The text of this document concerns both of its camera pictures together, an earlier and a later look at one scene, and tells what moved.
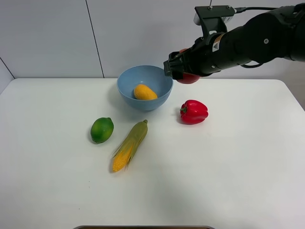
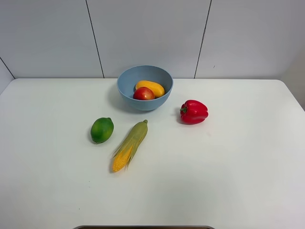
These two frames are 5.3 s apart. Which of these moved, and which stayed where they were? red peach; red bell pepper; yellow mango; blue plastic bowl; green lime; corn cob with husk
Moved: red peach; yellow mango
Stayed: green lime; blue plastic bowl; corn cob with husk; red bell pepper
